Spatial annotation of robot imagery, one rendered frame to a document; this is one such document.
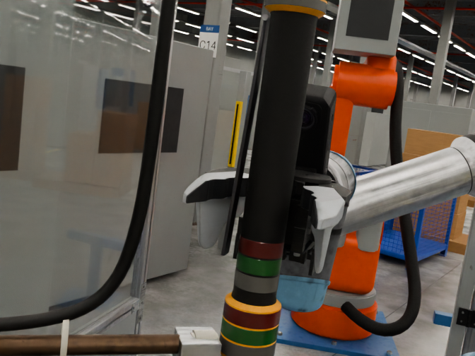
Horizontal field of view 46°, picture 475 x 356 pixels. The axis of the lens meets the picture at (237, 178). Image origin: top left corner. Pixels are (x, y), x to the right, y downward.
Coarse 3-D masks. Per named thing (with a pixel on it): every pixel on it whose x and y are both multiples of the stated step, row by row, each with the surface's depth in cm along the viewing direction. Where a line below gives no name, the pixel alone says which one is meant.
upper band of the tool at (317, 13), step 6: (324, 0) 38; (264, 6) 39; (270, 6) 38; (276, 6) 38; (282, 6) 37; (288, 6) 37; (294, 6) 37; (300, 6) 37; (300, 12) 41; (306, 12) 38; (312, 12) 38; (318, 12) 38; (318, 18) 40
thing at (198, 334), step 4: (196, 332) 41; (200, 332) 41; (204, 332) 41; (208, 332) 41; (212, 332) 42; (192, 336) 41; (196, 336) 41; (200, 336) 41; (204, 336) 41; (208, 336) 41; (212, 336) 41; (216, 336) 41
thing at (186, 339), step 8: (176, 328) 42; (184, 328) 42; (192, 328) 42; (200, 328) 42; (208, 328) 43; (184, 336) 41; (184, 344) 40; (192, 344) 40; (200, 344) 40; (208, 344) 40; (216, 344) 40; (184, 352) 40; (192, 352) 40; (200, 352) 40; (208, 352) 40; (216, 352) 40
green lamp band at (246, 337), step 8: (224, 320) 42; (224, 328) 42; (232, 328) 41; (240, 328) 40; (232, 336) 41; (240, 336) 40; (248, 336) 40; (256, 336) 40; (264, 336) 41; (272, 336) 41; (248, 344) 40; (256, 344) 40; (264, 344) 41
